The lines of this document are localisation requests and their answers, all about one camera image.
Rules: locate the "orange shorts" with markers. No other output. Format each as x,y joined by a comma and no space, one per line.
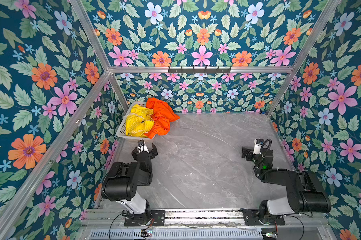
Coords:
162,116

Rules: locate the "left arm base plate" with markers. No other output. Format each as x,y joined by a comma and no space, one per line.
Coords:
147,219

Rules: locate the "white vented cable duct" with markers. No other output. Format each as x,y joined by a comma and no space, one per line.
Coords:
176,234

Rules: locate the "aluminium frame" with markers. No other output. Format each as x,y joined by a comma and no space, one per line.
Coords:
58,62

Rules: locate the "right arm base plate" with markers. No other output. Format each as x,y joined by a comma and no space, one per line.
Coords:
254,217

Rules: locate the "black hook rail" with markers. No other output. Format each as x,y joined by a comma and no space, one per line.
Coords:
199,70

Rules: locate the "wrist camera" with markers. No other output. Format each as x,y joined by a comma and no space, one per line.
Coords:
141,143
258,143

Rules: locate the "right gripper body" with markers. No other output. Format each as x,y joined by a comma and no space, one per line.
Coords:
250,153

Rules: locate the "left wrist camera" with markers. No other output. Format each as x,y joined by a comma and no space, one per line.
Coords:
141,143

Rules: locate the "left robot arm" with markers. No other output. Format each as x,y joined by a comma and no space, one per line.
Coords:
121,182

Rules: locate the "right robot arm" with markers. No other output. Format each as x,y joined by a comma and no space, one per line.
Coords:
304,193

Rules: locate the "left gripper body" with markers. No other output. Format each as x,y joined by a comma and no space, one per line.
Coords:
144,153

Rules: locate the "aluminium mounting rail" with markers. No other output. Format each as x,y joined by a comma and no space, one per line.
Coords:
200,217

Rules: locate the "white plastic basket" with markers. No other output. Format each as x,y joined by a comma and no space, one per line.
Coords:
121,129

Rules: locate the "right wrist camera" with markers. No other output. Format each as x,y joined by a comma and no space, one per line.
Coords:
258,143

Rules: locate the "yellow shorts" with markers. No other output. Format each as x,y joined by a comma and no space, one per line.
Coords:
139,121

